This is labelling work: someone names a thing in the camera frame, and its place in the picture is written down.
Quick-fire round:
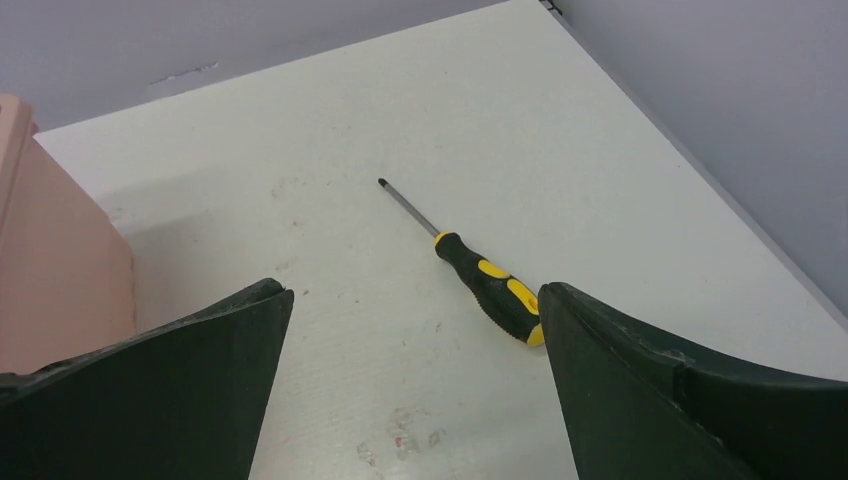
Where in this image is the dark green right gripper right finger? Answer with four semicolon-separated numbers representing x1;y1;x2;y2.
539;282;847;479

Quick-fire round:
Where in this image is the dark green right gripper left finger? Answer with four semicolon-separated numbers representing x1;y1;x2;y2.
1;278;295;479

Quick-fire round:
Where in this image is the black and yellow screwdriver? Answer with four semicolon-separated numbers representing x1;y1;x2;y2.
378;178;545;348

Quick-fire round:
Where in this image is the pink plastic bin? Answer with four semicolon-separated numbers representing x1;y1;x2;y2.
1;94;137;374

